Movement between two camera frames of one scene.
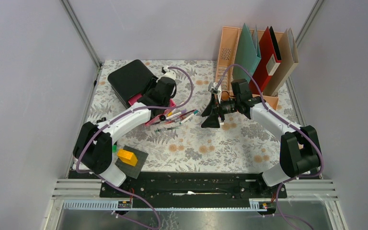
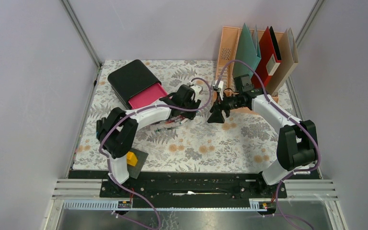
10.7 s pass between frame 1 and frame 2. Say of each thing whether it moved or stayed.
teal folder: stayed
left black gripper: moved
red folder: stayed
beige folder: stayed
